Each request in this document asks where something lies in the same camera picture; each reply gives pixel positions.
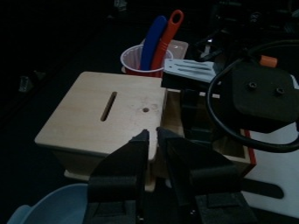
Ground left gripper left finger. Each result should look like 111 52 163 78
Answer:
84 129 152 224

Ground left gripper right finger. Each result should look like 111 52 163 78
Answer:
155 126 259 224

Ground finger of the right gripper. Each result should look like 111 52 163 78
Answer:
199 88 220 145
180 87 201 141

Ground red and blue pens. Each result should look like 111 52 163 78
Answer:
149 9 185 72

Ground blue plastic utensil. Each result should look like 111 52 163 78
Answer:
137 15 169 72

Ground red plastic cup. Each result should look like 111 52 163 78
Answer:
119 43 175 79

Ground pale blue bowl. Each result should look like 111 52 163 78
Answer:
4 182 91 224

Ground wooden box with slot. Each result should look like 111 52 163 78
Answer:
33 71 169 187

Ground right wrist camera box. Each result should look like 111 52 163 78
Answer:
228 59 299 135

